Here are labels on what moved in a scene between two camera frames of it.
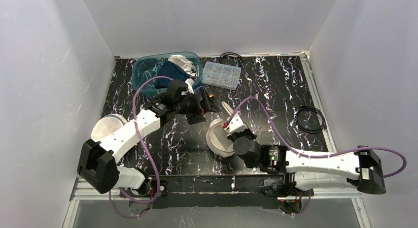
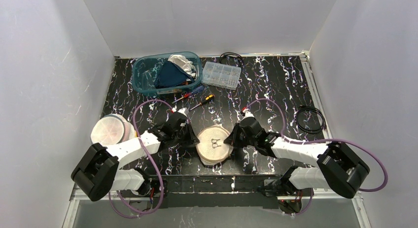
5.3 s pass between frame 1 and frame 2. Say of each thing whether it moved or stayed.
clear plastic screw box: stayed
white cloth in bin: stayed
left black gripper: moved
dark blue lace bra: stayed
